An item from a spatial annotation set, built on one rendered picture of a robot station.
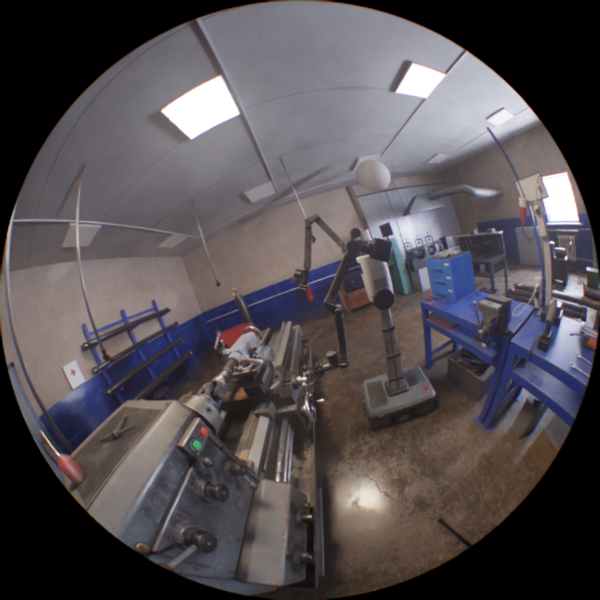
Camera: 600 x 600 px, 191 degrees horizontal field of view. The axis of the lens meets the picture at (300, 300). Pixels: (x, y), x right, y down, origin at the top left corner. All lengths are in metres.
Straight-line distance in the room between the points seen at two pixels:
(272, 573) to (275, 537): 0.17
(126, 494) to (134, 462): 0.10
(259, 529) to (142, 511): 0.44
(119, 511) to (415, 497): 1.52
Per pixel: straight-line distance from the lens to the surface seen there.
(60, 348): 3.80
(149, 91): 2.00
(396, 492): 1.61
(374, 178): 3.95
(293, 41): 2.04
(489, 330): 1.20
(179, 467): 0.60
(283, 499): 0.89
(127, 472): 0.57
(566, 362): 1.27
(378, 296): 1.24
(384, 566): 1.59
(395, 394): 1.75
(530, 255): 6.36
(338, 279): 1.04
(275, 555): 0.86
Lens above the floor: 1.57
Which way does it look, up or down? 10 degrees down
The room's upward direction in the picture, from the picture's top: 21 degrees counter-clockwise
